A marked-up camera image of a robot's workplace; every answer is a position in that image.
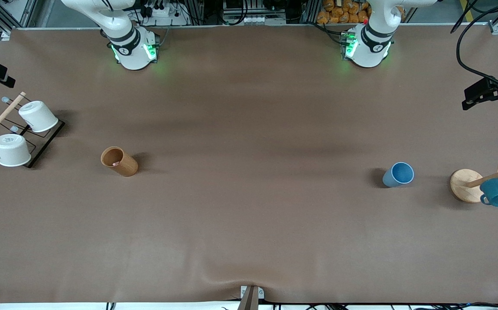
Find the blue plastic cup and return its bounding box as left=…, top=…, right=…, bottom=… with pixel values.
left=382, top=162, right=415, bottom=188

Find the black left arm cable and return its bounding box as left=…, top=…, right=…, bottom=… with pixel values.
left=450, top=0, right=498, bottom=93

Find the white power strip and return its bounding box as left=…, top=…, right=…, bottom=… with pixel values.
left=139, top=2, right=189, bottom=25

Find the bamboo cylinder holder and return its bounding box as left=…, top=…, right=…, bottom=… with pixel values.
left=101, top=146, right=139, bottom=177

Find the white ceramic cup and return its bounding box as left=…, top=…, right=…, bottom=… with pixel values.
left=19, top=101, right=59, bottom=133
left=0, top=133, right=31, bottom=167

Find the grey metal table bracket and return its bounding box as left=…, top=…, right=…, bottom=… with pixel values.
left=237, top=285, right=265, bottom=310

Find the orange bread pile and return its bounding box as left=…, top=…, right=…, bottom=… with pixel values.
left=317, top=0, right=405, bottom=25

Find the wooden mug tree stand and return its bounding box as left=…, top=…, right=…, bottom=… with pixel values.
left=450, top=154, right=498, bottom=203

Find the black wire cup rack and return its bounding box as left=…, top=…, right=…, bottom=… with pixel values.
left=0, top=96, right=65, bottom=169

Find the teal enamel mug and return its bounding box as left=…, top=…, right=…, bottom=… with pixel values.
left=479, top=178, right=498, bottom=208

